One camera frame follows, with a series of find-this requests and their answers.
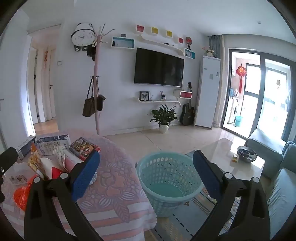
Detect red printed box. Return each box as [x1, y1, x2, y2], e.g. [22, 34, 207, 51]
[69, 137, 101, 161]

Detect curved white wall shelf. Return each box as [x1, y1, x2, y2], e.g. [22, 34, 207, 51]
[136, 34, 186, 56]

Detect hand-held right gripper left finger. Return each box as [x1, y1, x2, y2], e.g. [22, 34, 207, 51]
[24, 151, 101, 241]

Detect clear printed wrapper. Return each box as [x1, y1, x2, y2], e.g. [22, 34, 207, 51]
[9, 173, 28, 186]

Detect white hallway door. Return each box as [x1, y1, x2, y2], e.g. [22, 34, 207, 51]
[47, 47, 57, 121]

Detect crumpled white tissue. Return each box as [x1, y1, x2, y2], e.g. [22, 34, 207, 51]
[88, 171, 98, 186]

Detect low curved white shelf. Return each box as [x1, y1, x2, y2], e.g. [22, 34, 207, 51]
[132, 97, 181, 110]

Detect black acoustic guitar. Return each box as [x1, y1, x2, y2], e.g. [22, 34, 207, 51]
[180, 82, 195, 126]

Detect grey curtain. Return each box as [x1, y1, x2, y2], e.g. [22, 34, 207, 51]
[208, 35, 226, 127]

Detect white washing machine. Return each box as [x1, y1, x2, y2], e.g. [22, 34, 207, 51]
[228, 96, 241, 124]

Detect yellow snack packet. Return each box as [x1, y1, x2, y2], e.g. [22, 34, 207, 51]
[28, 143, 45, 179]

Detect metal bowl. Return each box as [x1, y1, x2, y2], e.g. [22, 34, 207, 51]
[237, 146, 258, 163]

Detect small black bag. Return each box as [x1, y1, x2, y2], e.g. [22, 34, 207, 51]
[96, 76, 106, 112]

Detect teal plastic basket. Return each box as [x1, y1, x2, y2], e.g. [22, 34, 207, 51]
[136, 151, 205, 218]

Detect pink patterned tablecloth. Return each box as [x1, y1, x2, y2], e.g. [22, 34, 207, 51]
[0, 128, 158, 241]

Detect pink coat rack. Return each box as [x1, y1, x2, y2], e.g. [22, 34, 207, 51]
[89, 23, 115, 136]

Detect grey-green sofa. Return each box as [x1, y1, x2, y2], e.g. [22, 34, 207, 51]
[245, 128, 296, 240]

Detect blue box wall shelf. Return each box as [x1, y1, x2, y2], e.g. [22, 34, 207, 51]
[112, 36, 135, 50]

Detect panda wall clock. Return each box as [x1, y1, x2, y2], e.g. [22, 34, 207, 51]
[71, 22, 96, 51]

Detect brown tote bag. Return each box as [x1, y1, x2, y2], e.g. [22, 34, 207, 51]
[82, 76, 98, 118]

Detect white and red box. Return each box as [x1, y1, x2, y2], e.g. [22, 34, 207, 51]
[173, 89, 193, 99]

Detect white dotted paper bag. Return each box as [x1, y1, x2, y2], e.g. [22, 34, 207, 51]
[53, 146, 68, 172]

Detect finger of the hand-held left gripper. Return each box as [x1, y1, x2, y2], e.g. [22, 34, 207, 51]
[0, 147, 18, 202]

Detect orange plastic bag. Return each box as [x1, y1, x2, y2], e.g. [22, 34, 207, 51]
[13, 175, 38, 211]

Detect red knot ornament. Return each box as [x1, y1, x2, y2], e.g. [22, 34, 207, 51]
[236, 63, 248, 93]

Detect wall-mounted television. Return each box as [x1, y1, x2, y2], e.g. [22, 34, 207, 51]
[134, 47, 185, 88]

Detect black hanging pouch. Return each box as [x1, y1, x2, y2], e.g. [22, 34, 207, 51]
[86, 41, 97, 61]

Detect sliding glass door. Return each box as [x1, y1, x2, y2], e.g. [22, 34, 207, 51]
[221, 47, 296, 142]

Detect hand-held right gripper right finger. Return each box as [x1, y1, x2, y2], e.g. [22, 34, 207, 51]
[192, 150, 270, 241]

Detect red and white packet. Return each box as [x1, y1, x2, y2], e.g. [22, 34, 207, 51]
[50, 166, 62, 179]

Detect potted green plant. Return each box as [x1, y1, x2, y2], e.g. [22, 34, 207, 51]
[149, 103, 179, 134]

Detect white standing air conditioner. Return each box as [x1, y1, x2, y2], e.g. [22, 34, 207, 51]
[194, 55, 221, 129]

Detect glossy coffee table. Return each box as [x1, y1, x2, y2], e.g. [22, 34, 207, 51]
[201, 138, 265, 193]

